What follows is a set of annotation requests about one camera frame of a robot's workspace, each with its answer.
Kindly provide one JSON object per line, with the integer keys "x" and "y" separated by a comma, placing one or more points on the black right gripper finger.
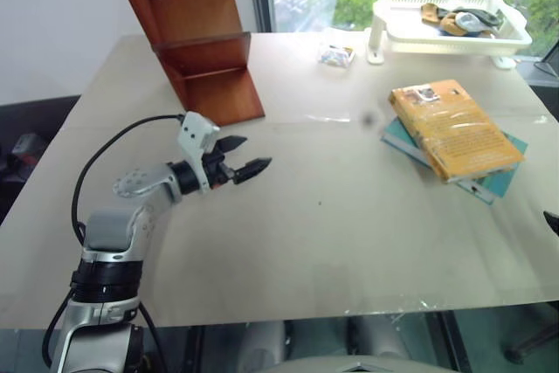
{"x": 552, "y": 220}

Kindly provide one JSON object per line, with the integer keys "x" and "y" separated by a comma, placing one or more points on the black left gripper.
{"x": 217, "y": 169}

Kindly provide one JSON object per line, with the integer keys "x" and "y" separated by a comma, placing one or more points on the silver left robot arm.
{"x": 131, "y": 181}

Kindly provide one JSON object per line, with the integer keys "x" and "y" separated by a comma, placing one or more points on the teal book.
{"x": 502, "y": 178}

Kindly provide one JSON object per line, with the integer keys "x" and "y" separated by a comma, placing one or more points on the wooden shelf unit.
{"x": 205, "y": 54}

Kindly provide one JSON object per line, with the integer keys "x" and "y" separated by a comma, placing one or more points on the orange hardcover book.
{"x": 458, "y": 128}

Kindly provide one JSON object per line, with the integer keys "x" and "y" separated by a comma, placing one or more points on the black chair base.
{"x": 535, "y": 338}

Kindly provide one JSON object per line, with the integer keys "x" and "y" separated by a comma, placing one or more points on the clear bag of colourful bits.
{"x": 335, "y": 56}

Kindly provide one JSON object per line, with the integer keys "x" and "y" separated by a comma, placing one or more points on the grey rounded shape under table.
{"x": 264, "y": 342}
{"x": 377, "y": 338}

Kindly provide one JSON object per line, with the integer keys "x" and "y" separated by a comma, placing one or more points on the white plastic basket rack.
{"x": 458, "y": 43}

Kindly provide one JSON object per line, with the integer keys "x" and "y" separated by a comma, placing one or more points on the dark green sock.
{"x": 487, "y": 17}

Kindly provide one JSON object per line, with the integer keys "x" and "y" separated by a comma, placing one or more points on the red and black device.
{"x": 27, "y": 148}

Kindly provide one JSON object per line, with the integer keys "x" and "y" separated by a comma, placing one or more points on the grey white sock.
{"x": 468, "y": 20}

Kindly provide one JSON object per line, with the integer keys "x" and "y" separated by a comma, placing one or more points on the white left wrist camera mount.
{"x": 195, "y": 133}

